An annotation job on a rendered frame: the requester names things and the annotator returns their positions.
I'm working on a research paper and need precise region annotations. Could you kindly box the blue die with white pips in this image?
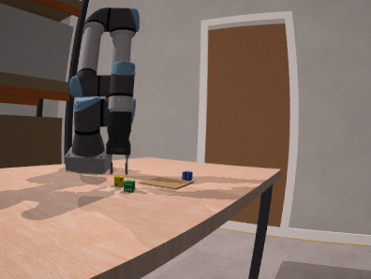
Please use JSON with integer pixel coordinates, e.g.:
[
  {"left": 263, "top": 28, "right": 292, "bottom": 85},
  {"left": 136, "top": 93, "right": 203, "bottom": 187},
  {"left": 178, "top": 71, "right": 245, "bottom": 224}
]
[{"left": 182, "top": 171, "right": 193, "bottom": 181}]

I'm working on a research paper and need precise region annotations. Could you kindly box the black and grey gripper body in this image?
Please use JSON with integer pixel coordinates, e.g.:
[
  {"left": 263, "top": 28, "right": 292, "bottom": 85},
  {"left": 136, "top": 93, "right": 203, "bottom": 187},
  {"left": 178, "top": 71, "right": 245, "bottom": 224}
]
[{"left": 106, "top": 95, "right": 133, "bottom": 155}]

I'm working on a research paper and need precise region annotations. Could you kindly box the yellow die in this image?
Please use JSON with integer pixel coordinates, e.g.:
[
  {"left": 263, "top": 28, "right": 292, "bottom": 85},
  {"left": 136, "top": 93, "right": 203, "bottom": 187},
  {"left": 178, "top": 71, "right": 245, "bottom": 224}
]
[{"left": 114, "top": 176, "right": 124, "bottom": 186}]

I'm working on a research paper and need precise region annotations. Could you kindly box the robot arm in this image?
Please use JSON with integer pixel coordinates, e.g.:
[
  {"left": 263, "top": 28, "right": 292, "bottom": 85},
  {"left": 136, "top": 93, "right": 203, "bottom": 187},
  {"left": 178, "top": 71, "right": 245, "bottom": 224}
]
[{"left": 69, "top": 7, "right": 140, "bottom": 156}]

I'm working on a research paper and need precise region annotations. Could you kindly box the green die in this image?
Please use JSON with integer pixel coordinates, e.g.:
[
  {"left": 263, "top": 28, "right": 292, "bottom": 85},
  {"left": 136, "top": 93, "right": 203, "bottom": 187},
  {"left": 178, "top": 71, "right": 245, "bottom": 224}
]
[{"left": 124, "top": 180, "right": 135, "bottom": 192}]

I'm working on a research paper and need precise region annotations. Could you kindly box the tan flat mat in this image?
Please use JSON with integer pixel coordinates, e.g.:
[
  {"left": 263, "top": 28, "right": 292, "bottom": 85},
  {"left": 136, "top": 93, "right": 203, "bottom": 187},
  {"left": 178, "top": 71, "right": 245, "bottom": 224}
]
[{"left": 139, "top": 177, "right": 194, "bottom": 189}]

